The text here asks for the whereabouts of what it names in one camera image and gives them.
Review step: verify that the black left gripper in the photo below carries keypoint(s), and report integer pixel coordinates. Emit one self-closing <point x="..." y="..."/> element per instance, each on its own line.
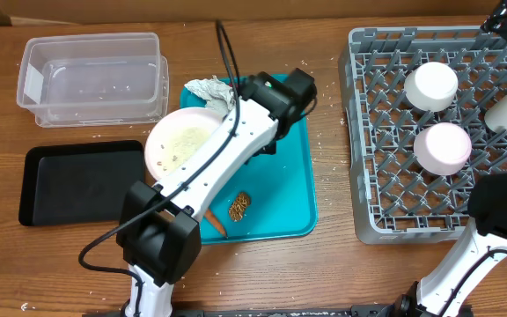
<point x="268" y="149"/>

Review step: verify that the white ceramic bowl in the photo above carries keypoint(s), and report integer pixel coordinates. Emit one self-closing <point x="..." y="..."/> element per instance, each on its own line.
<point x="431" y="87"/>

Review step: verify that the large white plate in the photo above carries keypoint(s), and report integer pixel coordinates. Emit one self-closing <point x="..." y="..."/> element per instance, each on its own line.
<point x="177" y="137"/>

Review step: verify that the pink bowl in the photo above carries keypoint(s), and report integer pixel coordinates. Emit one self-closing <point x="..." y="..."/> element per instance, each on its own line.
<point x="442" y="149"/>

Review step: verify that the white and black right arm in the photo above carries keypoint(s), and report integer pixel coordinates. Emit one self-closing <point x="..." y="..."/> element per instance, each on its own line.
<point x="481" y="246"/>

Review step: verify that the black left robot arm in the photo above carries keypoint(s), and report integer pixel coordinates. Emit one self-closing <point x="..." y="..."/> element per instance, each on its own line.
<point x="161" y="236"/>

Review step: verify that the crumpled white tissue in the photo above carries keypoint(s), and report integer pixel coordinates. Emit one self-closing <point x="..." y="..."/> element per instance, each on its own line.
<point x="218" y="95"/>

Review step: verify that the teal plastic tray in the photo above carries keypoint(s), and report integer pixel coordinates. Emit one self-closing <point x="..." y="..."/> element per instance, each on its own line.
<point x="282" y="191"/>

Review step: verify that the brown patterned food piece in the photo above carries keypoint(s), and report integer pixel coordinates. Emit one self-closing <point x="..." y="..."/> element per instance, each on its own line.
<point x="238" y="207"/>

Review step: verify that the orange carrot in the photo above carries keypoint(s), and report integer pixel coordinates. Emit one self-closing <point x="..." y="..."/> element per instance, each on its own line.
<point x="213" y="220"/>

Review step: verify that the grey plastic dish rack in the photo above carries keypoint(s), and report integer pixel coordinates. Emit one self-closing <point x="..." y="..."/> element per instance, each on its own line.
<point x="394" y="200"/>

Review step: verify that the clear plastic storage bin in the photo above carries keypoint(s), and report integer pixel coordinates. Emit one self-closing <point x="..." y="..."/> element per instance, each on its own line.
<point x="94" y="80"/>

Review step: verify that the black plastic tray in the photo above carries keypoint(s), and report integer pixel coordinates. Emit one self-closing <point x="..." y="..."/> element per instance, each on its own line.
<point x="78" y="183"/>

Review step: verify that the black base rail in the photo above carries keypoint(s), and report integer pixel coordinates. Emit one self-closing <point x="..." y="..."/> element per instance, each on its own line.
<point x="356" y="311"/>

